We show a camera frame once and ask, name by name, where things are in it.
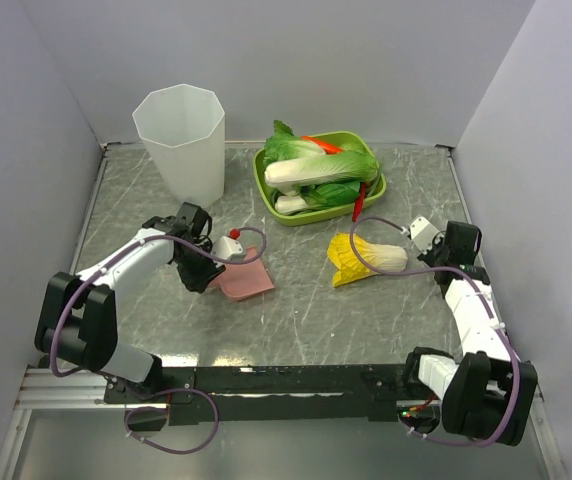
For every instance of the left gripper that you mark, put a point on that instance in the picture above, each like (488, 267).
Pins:
(199, 282)

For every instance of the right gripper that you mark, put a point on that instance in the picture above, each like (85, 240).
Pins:
(427, 258)

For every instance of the pink dustpan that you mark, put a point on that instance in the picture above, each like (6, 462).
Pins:
(240, 282)

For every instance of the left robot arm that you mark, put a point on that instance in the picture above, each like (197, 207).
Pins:
(77, 327)

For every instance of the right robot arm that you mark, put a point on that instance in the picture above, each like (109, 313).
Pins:
(489, 392)

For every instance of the yellow napa cabbage toy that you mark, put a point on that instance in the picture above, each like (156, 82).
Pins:
(356, 259)

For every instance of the red chili pepper toy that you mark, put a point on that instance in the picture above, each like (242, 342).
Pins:
(359, 202)

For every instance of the large green cabbage toy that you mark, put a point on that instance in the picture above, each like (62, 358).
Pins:
(320, 169)

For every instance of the small bok choy toy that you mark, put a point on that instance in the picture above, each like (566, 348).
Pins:
(317, 198)

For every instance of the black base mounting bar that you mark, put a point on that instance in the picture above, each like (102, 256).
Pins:
(265, 393)

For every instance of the translucent white plastic bin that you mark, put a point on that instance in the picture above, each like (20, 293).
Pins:
(183, 129)

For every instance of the green plastic tray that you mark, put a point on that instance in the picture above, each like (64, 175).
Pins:
(346, 140)

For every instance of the green leafy lettuce toy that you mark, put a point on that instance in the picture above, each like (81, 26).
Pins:
(284, 145)

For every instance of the orange carrot toy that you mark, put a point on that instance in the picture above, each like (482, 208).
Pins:
(327, 147)

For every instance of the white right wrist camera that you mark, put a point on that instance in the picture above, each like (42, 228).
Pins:
(424, 235)

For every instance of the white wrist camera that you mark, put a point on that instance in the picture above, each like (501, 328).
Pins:
(228, 249)
(424, 235)

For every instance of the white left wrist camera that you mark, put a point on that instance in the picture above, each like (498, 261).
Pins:
(228, 249)

